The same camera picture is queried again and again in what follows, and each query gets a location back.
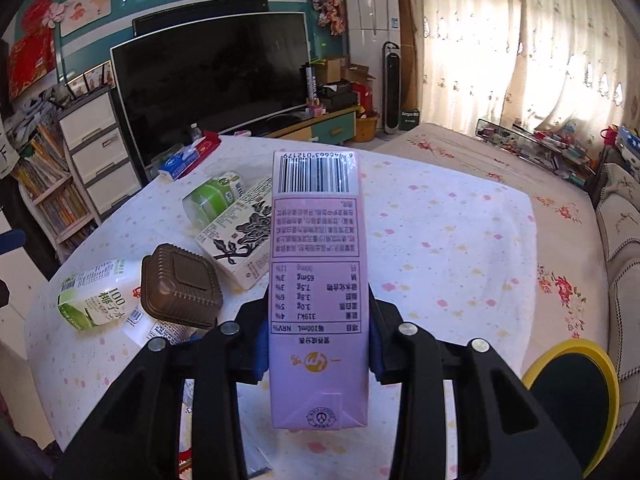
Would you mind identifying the cardboard boxes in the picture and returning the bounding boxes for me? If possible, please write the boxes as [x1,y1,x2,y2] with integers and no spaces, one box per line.
[312,55,376,86]

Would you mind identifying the red packet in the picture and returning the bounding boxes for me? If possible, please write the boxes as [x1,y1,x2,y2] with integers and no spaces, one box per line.
[172,131,222,179]

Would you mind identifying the shuttlecock tube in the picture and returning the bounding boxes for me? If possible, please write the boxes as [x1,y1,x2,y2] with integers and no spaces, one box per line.
[305,62,319,107]

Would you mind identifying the black storage box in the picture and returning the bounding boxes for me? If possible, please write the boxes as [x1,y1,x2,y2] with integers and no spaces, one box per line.
[317,82,354,108]

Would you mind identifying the white standing air conditioner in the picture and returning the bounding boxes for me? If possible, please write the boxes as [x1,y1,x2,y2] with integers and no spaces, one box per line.
[342,0,403,126]

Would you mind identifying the black television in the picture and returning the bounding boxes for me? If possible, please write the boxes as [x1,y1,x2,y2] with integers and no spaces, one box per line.
[110,12,313,171]

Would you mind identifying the black wall-mounted screen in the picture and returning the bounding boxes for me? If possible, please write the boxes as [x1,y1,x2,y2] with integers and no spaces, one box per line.
[132,0,271,38]

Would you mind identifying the floral bed cover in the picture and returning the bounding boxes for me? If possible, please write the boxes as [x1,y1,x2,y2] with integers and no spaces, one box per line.
[370,122,608,361]

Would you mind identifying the red wall decoration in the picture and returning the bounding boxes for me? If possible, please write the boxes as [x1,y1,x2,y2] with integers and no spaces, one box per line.
[7,0,66,101]

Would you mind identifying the black tower fan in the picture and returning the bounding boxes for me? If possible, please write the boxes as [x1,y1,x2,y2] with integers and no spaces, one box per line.
[382,41,404,136]

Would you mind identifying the clear jar with green lid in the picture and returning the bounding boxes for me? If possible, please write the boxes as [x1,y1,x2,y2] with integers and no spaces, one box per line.
[181,171,247,228]

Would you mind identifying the beige embroidered sofa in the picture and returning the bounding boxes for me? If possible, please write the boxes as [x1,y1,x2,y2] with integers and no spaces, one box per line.
[592,160,640,411]

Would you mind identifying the yellow rimmed round stool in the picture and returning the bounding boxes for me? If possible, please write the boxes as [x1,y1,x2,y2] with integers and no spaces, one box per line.
[521,338,621,471]

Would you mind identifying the brown plastic clamshell box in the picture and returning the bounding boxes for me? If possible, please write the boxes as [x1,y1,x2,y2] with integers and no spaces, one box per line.
[141,243,224,331]

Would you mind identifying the dotted white tablecloth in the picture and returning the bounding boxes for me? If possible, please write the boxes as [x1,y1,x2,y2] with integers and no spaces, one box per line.
[24,135,538,480]

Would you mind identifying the glass coffee table with clutter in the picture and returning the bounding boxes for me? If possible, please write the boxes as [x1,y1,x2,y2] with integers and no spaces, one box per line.
[475,119,596,188]

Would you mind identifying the framed wall picture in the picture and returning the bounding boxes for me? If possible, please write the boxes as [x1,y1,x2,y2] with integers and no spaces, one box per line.
[60,0,112,37]

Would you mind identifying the black and white printed carton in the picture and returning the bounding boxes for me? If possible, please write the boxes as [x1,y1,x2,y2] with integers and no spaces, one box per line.
[194,176,275,292]

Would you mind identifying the teal and yellow television stand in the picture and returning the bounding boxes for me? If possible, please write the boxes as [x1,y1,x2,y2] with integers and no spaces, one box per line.
[260,105,361,145]

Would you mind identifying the blue star-print bag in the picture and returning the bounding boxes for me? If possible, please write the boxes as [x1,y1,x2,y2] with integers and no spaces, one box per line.
[617,125,640,161]

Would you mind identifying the bookshelf with books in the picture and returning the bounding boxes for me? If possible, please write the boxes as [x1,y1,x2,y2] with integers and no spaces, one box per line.
[10,115,98,261]

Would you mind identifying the cream patterned curtain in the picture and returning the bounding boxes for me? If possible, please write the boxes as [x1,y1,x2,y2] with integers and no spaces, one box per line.
[395,0,640,146]

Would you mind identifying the lilac milk carton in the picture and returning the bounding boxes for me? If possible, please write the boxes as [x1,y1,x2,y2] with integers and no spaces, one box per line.
[269,149,372,432]

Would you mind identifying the blue tissue pack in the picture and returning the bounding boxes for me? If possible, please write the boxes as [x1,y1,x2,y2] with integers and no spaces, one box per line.
[158,147,202,182]

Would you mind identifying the artificial flower decoration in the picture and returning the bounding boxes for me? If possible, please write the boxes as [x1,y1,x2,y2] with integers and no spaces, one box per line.
[310,0,347,36]

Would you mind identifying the green white drink carton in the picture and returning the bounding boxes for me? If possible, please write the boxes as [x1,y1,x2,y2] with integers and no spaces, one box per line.
[56,259,146,333]

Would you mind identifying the yellow basket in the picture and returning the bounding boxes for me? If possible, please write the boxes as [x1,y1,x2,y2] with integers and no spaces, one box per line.
[352,114,381,143]

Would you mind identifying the white drawer unit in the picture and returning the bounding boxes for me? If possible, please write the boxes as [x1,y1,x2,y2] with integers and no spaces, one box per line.
[57,87,143,221]

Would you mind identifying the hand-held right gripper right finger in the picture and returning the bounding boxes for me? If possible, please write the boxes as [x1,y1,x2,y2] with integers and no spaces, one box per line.
[367,285,583,480]

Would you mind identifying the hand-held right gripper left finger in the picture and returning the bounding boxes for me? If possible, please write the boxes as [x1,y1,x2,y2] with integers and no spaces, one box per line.
[54,287,273,480]

